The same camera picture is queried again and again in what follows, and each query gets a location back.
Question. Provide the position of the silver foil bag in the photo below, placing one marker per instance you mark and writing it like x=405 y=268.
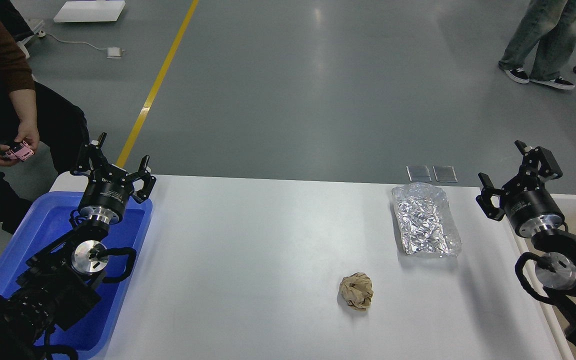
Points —
x=425 y=223

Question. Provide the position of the right metal floor plate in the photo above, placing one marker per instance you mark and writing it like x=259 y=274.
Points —
x=445 y=174

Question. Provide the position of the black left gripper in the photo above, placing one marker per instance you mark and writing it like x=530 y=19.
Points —
x=106 y=195

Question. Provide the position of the seated person brown sweater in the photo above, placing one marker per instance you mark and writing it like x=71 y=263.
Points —
x=32 y=113

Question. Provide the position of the white flat floor base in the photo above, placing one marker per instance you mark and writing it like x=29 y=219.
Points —
x=90 y=11

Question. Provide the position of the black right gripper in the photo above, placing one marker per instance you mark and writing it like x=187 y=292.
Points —
x=526 y=203

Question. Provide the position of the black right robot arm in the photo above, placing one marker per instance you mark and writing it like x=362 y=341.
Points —
x=550 y=276

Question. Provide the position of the white power adapter with cable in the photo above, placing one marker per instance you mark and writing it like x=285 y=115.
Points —
x=110 y=52

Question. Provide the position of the pink handheld device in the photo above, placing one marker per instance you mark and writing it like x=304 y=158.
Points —
x=18 y=151

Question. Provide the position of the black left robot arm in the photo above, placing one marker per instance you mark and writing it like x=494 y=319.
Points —
x=59 y=286

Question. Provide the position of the crumpled brown paper ball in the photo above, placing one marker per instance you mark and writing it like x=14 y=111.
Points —
x=357 y=291

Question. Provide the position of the walking person in jeans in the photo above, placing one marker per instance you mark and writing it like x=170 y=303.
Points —
x=542 y=44

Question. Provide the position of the metal floor plate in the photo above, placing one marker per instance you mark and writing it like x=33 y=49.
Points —
x=445 y=174
x=419 y=174

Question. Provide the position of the left metal floor plate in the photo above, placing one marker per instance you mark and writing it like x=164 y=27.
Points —
x=419 y=174

